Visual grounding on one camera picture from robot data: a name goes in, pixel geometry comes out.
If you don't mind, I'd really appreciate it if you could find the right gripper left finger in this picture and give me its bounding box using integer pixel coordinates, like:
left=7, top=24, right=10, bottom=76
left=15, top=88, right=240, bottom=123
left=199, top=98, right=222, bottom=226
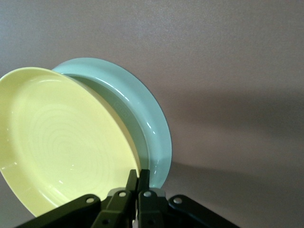
left=22, top=170, right=139, bottom=228

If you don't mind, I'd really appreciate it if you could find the yellow round plate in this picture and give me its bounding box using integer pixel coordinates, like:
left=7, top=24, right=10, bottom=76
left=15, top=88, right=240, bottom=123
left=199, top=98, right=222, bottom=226
left=0, top=67, right=143, bottom=219

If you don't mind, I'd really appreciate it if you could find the brown table cover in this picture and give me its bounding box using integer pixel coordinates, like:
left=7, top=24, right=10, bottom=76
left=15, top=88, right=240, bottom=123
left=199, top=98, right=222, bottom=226
left=0, top=0, right=304, bottom=228

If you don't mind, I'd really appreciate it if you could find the pale green round plate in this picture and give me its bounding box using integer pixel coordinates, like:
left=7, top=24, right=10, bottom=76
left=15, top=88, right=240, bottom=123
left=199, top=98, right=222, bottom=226
left=51, top=57, right=173, bottom=190

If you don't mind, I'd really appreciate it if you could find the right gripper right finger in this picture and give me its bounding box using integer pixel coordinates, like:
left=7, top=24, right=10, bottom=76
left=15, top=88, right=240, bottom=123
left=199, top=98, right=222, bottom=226
left=137, top=169, right=239, bottom=228

